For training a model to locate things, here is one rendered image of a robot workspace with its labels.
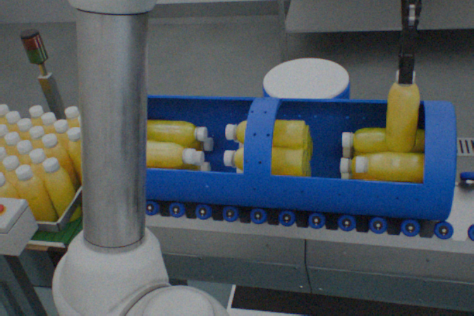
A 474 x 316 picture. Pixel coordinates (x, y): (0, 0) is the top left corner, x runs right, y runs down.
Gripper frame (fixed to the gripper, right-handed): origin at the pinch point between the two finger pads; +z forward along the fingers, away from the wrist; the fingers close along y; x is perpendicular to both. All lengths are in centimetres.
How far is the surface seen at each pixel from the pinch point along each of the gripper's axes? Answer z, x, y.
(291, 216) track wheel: 38.3, 25.3, -10.8
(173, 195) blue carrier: 31, 55, -14
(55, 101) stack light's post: 36, 115, 34
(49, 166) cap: 26, 90, -11
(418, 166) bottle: 21.8, -4.1, -8.1
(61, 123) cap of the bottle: 26, 96, 8
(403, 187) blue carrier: 22.8, -0.9, -14.3
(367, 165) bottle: 23.2, 7.3, -6.9
